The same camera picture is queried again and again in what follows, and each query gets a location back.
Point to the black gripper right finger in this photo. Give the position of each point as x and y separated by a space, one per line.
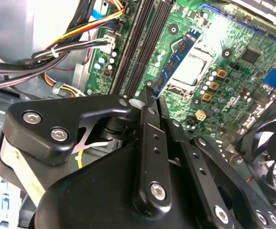
197 162

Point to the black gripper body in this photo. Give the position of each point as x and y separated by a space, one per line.
92 195

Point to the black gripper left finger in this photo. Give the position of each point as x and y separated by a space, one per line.
45 112

